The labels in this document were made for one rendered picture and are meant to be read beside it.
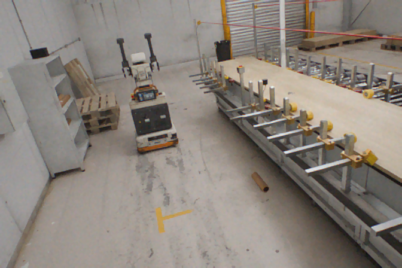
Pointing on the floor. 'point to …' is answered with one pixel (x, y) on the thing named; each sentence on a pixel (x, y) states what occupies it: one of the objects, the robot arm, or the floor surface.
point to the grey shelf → (51, 112)
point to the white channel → (282, 33)
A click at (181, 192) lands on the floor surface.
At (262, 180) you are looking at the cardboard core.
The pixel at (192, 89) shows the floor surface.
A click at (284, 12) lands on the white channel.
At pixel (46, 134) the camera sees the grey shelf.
